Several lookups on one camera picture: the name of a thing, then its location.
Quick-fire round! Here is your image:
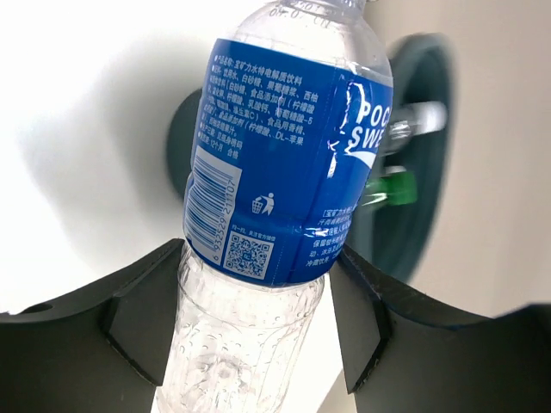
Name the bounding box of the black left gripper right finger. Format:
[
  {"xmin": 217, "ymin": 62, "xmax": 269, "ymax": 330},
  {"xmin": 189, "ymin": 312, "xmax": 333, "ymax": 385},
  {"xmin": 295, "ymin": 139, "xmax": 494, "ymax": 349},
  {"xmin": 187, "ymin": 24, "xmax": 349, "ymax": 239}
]
[{"xmin": 330, "ymin": 248, "xmax": 550, "ymax": 412}]

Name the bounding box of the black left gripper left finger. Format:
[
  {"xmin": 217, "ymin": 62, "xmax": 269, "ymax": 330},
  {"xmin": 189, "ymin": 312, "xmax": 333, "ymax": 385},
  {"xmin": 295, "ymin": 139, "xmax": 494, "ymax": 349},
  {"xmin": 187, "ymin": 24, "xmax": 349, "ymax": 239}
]
[{"xmin": 1, "ymin": 238, "xmax": 183, "ymax": 412}]

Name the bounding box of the green plastic soda bottle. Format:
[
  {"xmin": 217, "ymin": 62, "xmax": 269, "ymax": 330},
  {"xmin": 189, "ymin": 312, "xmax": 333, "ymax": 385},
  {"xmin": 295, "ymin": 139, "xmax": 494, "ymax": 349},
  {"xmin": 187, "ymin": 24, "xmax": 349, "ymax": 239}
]
[{"xmin": 362, "ymin": 171, "xmax": 418, "ymax": 207}]

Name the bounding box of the clear unlabelled plastic bottle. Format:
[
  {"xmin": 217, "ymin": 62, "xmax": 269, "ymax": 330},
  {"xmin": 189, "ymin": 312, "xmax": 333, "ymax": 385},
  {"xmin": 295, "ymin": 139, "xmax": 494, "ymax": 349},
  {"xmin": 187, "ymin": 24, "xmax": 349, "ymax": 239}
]
[{"xmin": 383, "ymin": 101, "xmax": 448, "ymax": 156}]

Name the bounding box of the clear bottle blue Pocari label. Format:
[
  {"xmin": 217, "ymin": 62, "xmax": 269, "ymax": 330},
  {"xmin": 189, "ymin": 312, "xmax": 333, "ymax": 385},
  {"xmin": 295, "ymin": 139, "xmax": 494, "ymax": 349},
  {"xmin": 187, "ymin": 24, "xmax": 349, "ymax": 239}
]
[{"xmin": 156, "ymin": 1, "xmax": 393, "ymax": 412}]

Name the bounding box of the dark teal plastic bin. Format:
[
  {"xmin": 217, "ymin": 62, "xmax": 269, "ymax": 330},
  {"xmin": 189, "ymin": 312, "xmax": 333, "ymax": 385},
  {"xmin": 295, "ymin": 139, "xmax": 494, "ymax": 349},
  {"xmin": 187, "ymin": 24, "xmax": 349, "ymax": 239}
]
[{"xmin": 167, "ymin": 34, "xmax": 452, "ymax": 287}]

